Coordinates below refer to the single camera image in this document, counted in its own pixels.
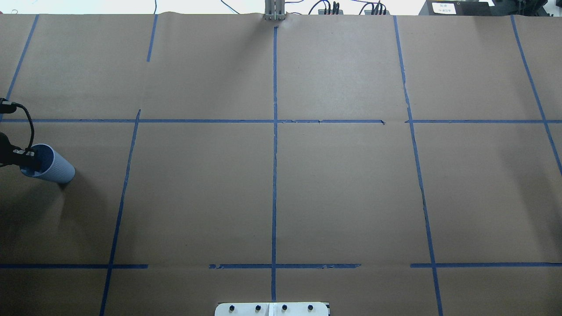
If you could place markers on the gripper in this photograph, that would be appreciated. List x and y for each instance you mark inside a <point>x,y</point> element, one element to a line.
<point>5,150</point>

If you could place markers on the blue plastic cup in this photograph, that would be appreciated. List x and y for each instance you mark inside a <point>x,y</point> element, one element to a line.
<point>50,166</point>

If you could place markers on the black power box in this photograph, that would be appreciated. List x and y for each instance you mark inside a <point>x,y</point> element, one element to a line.
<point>456,8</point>

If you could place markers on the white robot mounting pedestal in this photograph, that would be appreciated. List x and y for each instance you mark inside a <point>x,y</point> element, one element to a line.
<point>273,309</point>

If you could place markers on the aluminium frame post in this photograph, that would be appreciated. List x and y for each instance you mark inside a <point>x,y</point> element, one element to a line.
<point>274,10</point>

